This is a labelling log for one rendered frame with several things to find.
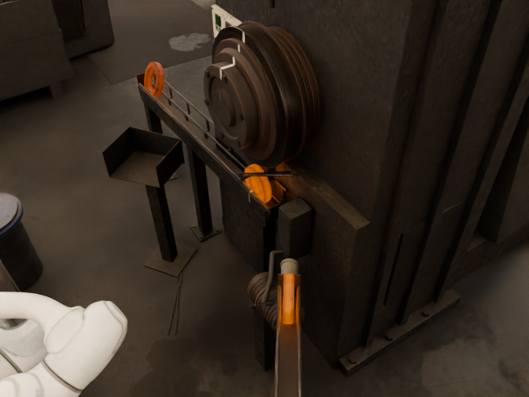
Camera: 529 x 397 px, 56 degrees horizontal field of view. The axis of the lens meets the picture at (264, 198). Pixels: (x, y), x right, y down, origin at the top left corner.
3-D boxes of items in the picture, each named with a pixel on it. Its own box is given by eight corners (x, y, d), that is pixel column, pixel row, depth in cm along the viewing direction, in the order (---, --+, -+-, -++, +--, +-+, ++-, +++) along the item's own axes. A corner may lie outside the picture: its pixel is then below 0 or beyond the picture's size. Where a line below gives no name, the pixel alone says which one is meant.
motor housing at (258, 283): (273, 339, 224) (273, 263, 188) (301, 379, 211) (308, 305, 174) (249, 354, 219) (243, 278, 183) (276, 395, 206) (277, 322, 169)
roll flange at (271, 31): (253, 112, 200) (249, -6, 168) (325, 176, 171) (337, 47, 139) (231, 120, 196) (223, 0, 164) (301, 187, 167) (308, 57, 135)
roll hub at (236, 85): (219, 120, 180) (212, 46, 161) (260, 161, 163) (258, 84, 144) (205, 124, 178) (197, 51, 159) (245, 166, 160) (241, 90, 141)
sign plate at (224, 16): (219, 48, 202) (216, 4, 190) (253, 76, 186) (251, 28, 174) (214, 50, 201) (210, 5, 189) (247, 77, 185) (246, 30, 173)
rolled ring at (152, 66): (158, 59, 255) (164, 60, 257) (143, 63, 270) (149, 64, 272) (158, 95, 257) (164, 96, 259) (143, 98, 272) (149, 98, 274)
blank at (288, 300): (292, 314, 164) (282, 314, 164) (294, 268, 163) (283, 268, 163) (293, 332, 149) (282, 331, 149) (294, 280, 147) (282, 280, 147)
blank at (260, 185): (249, 156, 192) (242, 159, 191) (271, 175, 181) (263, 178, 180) (253, 189, 201) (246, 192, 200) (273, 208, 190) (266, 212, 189)
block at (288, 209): (299, 239, 193) (302, 194, 176) (312, 253, 188) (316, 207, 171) (276, 251, 189) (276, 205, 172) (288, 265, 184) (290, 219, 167)
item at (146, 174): (155, 235, 271) (129, 125, 222) (198, 250, 264) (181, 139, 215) (134, 263, 258) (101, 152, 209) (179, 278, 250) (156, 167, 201)
